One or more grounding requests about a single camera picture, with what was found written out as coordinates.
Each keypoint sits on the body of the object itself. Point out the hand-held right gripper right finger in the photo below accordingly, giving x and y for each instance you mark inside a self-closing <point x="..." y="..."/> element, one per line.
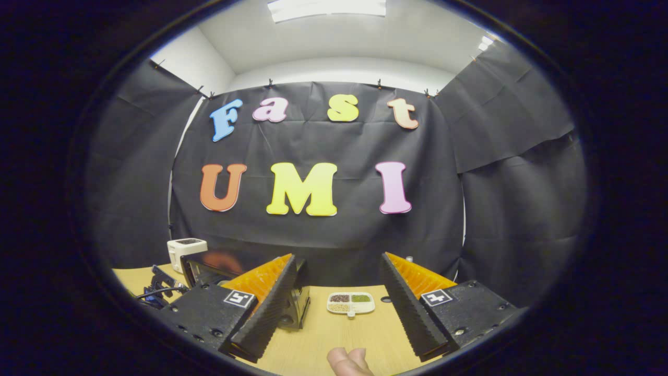
<point x="409" y="313"/>

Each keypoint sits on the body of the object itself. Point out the black backdrop cloth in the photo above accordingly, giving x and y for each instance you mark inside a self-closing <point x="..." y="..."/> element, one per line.
<point x="339" y="240"/>

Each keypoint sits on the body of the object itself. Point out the white toaster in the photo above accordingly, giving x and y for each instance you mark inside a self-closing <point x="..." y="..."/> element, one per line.
<point x="183" y="253"/>

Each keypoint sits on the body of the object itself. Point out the small ceiling light panel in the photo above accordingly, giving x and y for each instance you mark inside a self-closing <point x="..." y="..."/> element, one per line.
<point x="486" y="43"/>

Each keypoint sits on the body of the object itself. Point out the long ceiling light panel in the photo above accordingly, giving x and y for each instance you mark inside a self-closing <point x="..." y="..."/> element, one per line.
<point x="326" y="9"/>

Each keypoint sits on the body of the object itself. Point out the white divided grain dish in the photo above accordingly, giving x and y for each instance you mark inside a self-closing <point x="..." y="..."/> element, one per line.
<point x="350" y="303"/>

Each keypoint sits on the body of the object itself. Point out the black electric oven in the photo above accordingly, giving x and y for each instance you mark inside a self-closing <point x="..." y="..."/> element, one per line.
<point x="298" y="308"/>

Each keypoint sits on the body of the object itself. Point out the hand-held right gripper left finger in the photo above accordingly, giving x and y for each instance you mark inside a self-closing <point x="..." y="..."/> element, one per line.
<point x="269" y="313"/>

